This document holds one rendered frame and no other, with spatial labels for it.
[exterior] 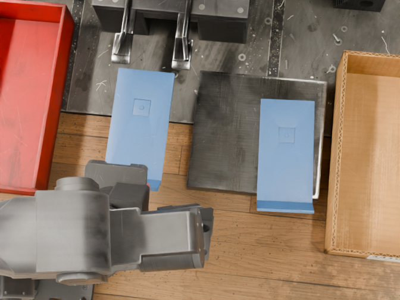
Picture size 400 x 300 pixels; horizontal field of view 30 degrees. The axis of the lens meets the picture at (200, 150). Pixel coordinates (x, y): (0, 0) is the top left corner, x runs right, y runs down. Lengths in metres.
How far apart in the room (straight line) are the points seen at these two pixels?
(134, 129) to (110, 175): 0.14
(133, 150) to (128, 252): 0.26
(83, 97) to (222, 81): 0.19
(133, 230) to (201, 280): 0.31
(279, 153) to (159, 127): 0.16
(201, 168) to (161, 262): 0.30
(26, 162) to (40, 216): 0.40
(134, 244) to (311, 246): 0.36
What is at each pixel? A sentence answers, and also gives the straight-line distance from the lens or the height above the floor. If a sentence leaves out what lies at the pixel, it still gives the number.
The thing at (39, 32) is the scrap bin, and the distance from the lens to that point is 1.07.
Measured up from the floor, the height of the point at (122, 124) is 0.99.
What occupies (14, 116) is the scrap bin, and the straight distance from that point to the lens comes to 1.04.
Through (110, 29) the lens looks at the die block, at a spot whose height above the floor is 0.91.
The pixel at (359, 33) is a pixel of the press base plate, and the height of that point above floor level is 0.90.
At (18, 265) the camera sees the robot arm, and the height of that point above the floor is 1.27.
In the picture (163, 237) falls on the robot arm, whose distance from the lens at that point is 0.66.
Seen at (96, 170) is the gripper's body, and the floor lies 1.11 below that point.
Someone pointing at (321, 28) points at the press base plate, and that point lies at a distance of 1.05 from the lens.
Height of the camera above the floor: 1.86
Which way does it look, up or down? 75 degrees down
